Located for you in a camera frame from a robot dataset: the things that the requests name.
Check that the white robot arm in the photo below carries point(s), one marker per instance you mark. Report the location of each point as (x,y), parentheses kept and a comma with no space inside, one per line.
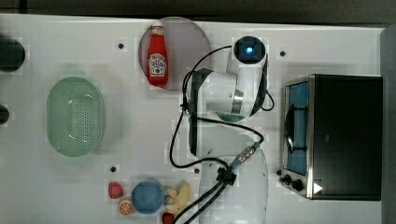
(234,187)

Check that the red ketchup bottle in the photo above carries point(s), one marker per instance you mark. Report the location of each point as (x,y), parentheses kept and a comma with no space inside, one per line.
(157,56)

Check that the round grey plate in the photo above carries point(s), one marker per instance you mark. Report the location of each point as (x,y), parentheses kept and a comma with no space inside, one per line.
(186,43)

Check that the yellow toy banana bunch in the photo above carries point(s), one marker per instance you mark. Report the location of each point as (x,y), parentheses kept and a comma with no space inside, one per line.
(178,198)

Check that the blue bowl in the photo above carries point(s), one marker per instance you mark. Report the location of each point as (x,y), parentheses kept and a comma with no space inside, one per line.
(147,197)

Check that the small red toy fruit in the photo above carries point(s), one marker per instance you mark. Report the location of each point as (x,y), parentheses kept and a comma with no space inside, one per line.
(167,218)

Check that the red toy strawberry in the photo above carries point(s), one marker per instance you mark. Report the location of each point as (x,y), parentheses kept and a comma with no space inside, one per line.
(114,190)

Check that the toy orange slice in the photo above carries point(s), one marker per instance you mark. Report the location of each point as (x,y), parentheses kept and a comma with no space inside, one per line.
(125,207)

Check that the green perforated colander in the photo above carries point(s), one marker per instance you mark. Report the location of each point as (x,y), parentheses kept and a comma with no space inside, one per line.
(75,116)

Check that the silver black toaster oven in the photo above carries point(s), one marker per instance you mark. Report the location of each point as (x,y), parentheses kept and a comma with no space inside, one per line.
(332,129)

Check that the black cylinder lower left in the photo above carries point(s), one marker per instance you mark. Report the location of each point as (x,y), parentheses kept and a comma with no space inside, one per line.
(4,114)

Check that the black cylinder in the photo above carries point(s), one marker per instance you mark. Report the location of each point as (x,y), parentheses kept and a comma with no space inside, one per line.
(12,54)
(4,114)

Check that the black cylinder upper left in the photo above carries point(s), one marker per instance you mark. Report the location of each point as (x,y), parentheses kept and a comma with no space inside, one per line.
(12,54)

